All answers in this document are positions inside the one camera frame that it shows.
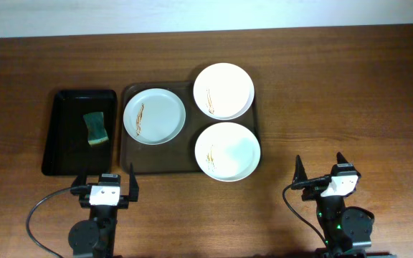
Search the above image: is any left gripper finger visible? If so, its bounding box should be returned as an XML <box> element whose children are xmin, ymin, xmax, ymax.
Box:
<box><xmin>128</xmin><ymin>163</ymin><xmax>139</xmax><ymax>201</ymax></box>
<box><xmin>72</xmin><ymin>168</ymin><xmax>87</xmax><ymax>187</ymax></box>

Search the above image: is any green yellow sponge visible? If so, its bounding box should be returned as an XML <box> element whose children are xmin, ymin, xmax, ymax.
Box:
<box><xmin>82</xmin><ymin>112</ymin><xmax>109</xmax><ymax>147</ymax></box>

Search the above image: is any pale blue plate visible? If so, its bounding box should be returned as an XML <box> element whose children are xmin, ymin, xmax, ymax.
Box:
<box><xmin>123</xmin><ymin>88</ymin><xmax>186</xmax><ymax>145</ymax></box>

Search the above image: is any white plate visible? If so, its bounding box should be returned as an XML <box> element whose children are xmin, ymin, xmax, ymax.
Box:
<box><xmin>194</xmin><ymin>122</ymin><xmax>261</xmax><ymax>182</ymax></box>
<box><xmin>193</xmin><ymin>62</ymin><xmax>255</xmax><ymax>120</ymax></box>

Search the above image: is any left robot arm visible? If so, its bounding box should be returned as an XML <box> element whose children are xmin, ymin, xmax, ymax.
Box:
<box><xmin>68</xmin><ymin>168</ymin><xmax>139</xmax><ymax>257</ymax></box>

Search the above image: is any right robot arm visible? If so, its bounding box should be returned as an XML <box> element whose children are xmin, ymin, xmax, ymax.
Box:
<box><xmin>290</xmin><ymin>153</ymin><xmax>374</xmax><ymax>257</ymax></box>

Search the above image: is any black plastic tray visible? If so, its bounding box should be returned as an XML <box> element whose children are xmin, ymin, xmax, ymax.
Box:
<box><xmin>41</xmin><ymin>90</ymin><xmax>118</xmax><ymax>176</ymax></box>

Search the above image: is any brown serving tray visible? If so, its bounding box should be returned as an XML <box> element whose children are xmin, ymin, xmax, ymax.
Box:
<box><xmin>119</xmin><ymin>81</ymin><xmax>261</xmax><ymax>176</ymax></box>

